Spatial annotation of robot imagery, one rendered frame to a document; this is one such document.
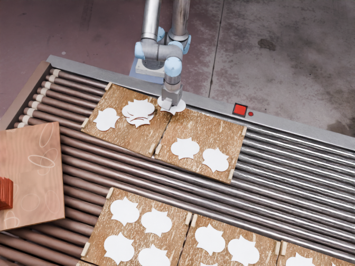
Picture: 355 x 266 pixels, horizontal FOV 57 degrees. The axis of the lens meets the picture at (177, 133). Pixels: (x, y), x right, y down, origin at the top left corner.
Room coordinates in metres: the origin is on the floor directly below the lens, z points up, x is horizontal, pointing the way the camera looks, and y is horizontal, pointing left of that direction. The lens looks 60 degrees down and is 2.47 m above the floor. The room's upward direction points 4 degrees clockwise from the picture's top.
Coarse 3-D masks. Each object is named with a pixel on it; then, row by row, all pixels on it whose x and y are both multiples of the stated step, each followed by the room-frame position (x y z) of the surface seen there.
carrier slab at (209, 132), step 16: (192, 112) 1.02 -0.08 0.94; (176, 128) 0.91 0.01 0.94; (192, 128) 0.91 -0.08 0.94; (208, 128) 0.92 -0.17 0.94; (224, 128) 0.93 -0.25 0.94; (240, 128) 0.94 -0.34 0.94; (208, 144) 0.82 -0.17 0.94; (224, 144) 0.83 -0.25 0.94; (240, 144) 0.84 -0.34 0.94; (176, 160) 0.71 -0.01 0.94; (192, 160) 0.72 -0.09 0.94; (208, 176) 0.64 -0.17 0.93; (224, 176) 0.65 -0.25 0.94
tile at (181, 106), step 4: (160, 100) 0.98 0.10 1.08; (180, 100) 0.99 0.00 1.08; (160, 104) 0.95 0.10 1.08; (180, 104) 0.96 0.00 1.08; (184, 104) 0.97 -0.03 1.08; (172, 108) 0.94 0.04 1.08; (176, 108) 0.94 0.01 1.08; (180, 108) 0.94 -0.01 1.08; (184, 108) 0.94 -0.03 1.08; (172, 112) 0.91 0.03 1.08; (176, 112) 0.92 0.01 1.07
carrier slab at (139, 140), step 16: (112, 96) 1.09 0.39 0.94; (128, 96) 1.10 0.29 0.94; (144, 96) 1.10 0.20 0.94; (96, 112) 0.97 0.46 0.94; (160, 112) 1.00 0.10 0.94; (96, 128) 0.87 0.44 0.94; (112, 128) 0.88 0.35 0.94; (128, 128) 0.88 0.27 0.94; (144, 128) 0.89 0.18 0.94; (160, 128) 0.90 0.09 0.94; (128, 144) 0.79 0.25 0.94; (144, 144) 0.79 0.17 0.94
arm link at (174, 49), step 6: (174, 42) 1.11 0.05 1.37; (162, 48) 1.07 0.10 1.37; (168, 48) 1.07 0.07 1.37; (174, 48) 1.07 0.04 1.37; (180, 48) 1.08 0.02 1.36; (162, 54) 1.04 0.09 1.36; (168, 54) 1.04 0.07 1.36; (174, 54) 1.03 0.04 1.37; (180, 54) 1.05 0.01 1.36; (162, 60) 1.03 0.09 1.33
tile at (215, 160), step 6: (210, 150) 0.78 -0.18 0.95; (216, 150) 0.78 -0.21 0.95; (204, 156) 0.75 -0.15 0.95; (210, 156) 0.75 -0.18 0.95; (216, 156) 0.75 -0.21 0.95; (222, 156) 0.75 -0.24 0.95; (228, 156) 0.76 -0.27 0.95; (204, 162) 0.71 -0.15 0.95; (210, 162) 0.71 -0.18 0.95; (216, 162) 0.72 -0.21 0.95; (222, 162) 0.72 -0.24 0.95; (210, 168) 0.68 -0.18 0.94; (216, 168) 0.68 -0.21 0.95; (222, 168) 0.68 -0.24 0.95
